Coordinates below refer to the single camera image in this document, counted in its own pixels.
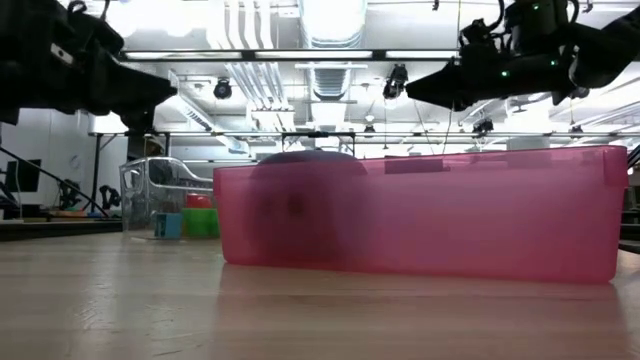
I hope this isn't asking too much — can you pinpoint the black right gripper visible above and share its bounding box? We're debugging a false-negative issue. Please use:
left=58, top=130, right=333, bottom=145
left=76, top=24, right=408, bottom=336
left=405, top=19, right=576, bottom=112

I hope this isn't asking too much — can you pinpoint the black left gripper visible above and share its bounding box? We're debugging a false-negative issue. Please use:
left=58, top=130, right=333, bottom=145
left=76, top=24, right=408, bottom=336
left=0, top=0, right=179, bottom=133

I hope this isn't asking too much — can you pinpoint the clear plastic bin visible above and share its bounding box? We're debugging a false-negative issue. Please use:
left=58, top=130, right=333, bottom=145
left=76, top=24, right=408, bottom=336
left=118, top=156, right=224, bottom=242

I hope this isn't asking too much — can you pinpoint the blue toy block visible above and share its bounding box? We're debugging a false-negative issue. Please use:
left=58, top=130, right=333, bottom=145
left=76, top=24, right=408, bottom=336
left=153, top=212, right=184, bottom=240

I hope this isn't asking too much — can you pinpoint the pink translucent plastic bin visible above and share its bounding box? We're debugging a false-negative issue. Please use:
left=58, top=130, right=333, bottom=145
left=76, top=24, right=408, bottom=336
left=212, top=144, right=630, bottom=286

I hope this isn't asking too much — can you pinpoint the short green toy block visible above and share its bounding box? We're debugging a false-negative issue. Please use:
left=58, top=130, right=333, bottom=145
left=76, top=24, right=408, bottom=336
left=181, top=207, right=221, bottom=239

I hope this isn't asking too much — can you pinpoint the purple foam die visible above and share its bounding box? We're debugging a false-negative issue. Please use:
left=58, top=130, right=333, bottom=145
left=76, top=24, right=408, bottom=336
left=247, top=149, right=374, bottom=269

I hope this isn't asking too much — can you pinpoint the black overhead beam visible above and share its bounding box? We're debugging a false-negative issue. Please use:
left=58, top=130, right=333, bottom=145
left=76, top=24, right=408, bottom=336
left=117, top=48, right=461, bottom=63

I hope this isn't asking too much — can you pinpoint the white cabinet machine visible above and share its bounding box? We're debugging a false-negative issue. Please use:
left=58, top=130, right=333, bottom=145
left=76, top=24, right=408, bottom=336
left=506, top=135, right=551, bottom=151

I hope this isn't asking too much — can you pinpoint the ceiling vent grille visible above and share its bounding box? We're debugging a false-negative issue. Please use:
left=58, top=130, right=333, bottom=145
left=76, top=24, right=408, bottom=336
left=310, top=67, right=350, bottom=101

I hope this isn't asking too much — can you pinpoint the black computer monitor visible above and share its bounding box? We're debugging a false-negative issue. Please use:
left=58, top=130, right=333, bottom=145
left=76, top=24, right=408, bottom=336
left=3, top=158, right=43, bottom=194

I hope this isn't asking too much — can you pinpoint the long black left arm cable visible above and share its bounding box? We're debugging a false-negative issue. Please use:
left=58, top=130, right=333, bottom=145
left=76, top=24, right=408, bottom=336
left=0, top=144, right=110, bottom=219

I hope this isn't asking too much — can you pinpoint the round ceiling air duct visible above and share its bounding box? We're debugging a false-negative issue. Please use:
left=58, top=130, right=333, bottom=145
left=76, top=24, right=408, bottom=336
left=298, top=0, right=369, bottom=49

